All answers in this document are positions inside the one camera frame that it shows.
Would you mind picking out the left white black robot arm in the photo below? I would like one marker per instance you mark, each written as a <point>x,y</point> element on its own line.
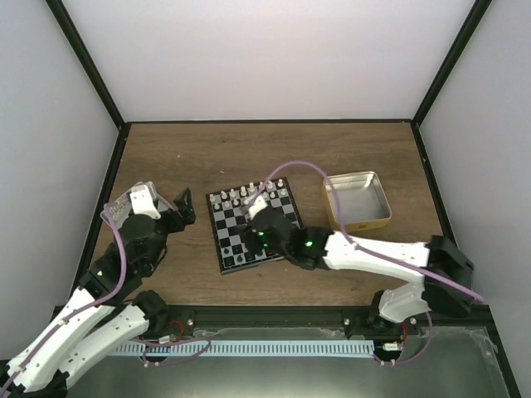
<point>100,315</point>

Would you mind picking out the light blue slotted cable duct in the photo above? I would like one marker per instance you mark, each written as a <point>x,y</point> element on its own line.
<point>229,348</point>

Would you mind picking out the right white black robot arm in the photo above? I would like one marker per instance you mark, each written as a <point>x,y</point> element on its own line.
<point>437,276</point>

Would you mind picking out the black and silver chessboard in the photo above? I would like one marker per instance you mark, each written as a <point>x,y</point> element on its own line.
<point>225,222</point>

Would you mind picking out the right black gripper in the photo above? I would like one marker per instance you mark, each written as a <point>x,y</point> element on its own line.
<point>250,241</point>

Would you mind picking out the gold metal tin tray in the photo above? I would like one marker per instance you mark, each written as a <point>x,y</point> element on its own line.
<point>358,200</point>

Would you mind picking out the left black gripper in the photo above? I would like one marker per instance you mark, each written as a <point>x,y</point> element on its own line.
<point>187,211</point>

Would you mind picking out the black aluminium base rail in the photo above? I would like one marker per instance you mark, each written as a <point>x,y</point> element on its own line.
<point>188,319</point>

